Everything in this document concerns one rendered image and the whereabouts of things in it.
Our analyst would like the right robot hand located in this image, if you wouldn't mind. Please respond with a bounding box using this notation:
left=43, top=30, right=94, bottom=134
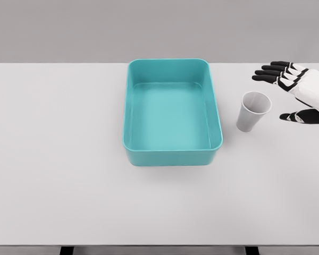
left=251, top=61, right=319, bottom=124

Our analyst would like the white paper cup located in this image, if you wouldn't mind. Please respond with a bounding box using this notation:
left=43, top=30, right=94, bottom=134
left=236, top=91, right=272, bottom=132

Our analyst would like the teal plastic basket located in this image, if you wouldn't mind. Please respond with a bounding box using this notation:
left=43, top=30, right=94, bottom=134
left=122, top=58, right=224, bottom=167

